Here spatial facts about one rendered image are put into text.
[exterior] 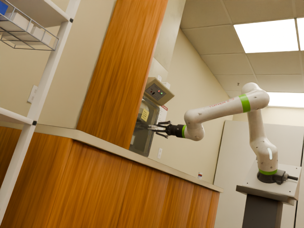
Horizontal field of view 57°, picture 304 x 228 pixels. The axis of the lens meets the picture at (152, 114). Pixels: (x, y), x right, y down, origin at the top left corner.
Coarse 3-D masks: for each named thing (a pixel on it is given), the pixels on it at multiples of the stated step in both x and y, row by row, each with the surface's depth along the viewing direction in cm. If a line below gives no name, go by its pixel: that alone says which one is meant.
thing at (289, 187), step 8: (256, 160) 216; (256, 168) 207; (280, 168) 202; (288, 168) 200; (296, 168) 198; (248, 176) 200; (256, 176) 199; (296, 176) 191; (248, 184) 193; (256, 184) 191; (264, 184) 190; (272, 184) 188; (288, 184) 185; (296, 184) 184; (280, 192) 180; (288, 192) 178; (296, 192) 183
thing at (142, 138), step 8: (144, 96) 201; (144, 104) 201; (152, 104) 210; (152, 112) 211; (144, 120) 203; (152, 120) 212; (136, 128) 195; (144, 128) 203; (136, 136) 196; (144, 136) 204; (152, 136) 213; (136, 144) 196; (144, 144) 205; (136, 152) 197; (144, 152) 205
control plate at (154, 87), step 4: (152, 84) 195; (148, 88) 197; (152, 88) 199; (156, 88) 200; (148, 92) 200; (152, 92) 202; (156, 92) 204; (160, 92) 206; (164, 92) 208; (152, 96) 206; (156, 96) 207; (160, 96) 210
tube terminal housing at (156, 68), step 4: (152, 60) 208; (156, 60) 213; (152, 64) 209; (156, 64) 213; (160, 64) 218; (152, 68) 209; (156, 68) 213; (160, 68) 218; (164, 68) 223; (152, 72) 210; (156, 72) 214; (160, 72) 219; (164, 72) 224; (148, 76) 205; (152, 76) 210; (156, 76) 214; (164, 76) 224; (164, 80) 225; (152, 100) 212; (156, 104) 217
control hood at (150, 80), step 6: (150, 78) 194; (156, 78) 193; (150, 84) 194; (156, 84) 197; (162, 84) 201; (144, 90) 197; (168, 90) 209; (150, 96) 205; (168, 96) 214; (156, 102) 215; (162, 102) 217
